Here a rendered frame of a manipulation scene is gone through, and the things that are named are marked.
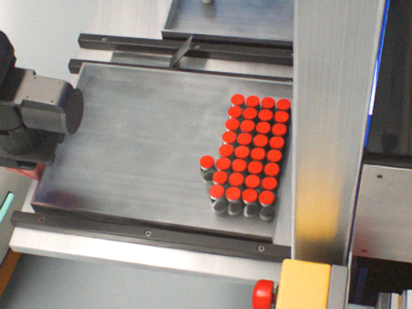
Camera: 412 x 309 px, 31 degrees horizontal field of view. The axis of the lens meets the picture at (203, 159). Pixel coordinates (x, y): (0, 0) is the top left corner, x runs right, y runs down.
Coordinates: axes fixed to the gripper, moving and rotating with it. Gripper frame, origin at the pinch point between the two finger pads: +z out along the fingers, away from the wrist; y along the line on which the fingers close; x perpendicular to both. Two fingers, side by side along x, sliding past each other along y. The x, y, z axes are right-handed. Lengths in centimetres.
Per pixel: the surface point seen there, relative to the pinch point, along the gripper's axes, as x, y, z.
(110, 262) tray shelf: -10.5, 12.9, 3.3
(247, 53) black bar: 26.6, 26.0, 0.3
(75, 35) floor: 106, -49, 90
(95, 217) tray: -5.5, 10.0, 0.4
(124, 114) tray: 13.6, 8.8, 2.2
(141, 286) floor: 22, -5, 90
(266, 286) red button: -16.9, 35.9, -11.1
